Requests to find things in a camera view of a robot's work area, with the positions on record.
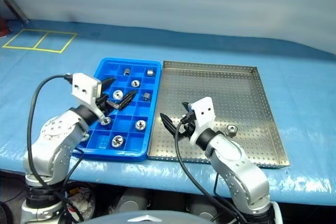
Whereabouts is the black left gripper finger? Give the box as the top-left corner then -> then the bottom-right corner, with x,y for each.
100,77 -> 117,91
118,90 -> 138,111

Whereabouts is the red object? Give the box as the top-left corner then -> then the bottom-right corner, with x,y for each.
0,17 -> 10,39

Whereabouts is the grey metal pole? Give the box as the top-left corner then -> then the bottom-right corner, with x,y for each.
0,0 -> 30,24

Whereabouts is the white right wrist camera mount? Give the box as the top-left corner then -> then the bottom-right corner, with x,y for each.
188,97 -> 215,146

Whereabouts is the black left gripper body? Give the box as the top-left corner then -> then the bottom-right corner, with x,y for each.
95,94 -> 119,116

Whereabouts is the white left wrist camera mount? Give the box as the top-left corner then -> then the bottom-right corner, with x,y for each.
71,72 -> 105,125

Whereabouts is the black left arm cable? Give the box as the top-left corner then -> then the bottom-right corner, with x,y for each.
27,72 -> 85,223

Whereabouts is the grey robot torso top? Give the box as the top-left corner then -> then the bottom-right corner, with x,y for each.
86,209 -> 211,224

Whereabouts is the blue plastic compartment tray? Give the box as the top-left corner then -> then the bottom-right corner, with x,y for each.
72,57 -> 162,162

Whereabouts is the grey round cylinder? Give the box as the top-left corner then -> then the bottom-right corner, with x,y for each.
187,199 -> 219,219
114,188 -> 151,213

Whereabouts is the white and red clutter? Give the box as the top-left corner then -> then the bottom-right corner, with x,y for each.
66,188 -> 96,219

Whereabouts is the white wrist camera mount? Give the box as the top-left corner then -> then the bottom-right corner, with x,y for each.
188,97 -> 215,146
71,72 -> 105,125

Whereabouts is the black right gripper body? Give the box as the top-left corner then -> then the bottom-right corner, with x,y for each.
177,112 -> 198,141

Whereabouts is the perforated steel tray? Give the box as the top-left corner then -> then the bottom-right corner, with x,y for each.
146,60 -> 290,169

